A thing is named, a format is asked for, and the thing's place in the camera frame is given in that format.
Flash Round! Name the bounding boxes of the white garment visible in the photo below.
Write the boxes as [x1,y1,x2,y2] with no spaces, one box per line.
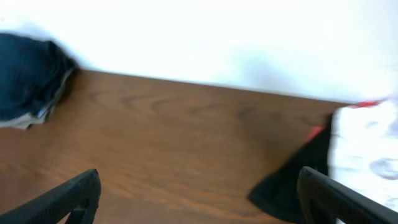
[328,100,397,211]

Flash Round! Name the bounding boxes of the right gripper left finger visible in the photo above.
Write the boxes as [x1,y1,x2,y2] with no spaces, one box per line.
[1,169,101,224]

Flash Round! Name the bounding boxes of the black garment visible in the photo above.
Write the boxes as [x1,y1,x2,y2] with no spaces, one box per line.
[247,114,336,224]

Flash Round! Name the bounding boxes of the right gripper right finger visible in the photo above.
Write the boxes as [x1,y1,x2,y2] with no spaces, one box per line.
[297,167,397,224]

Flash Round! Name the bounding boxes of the navy blue shorts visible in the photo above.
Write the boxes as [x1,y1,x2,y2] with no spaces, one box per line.
[1,33,77,121]

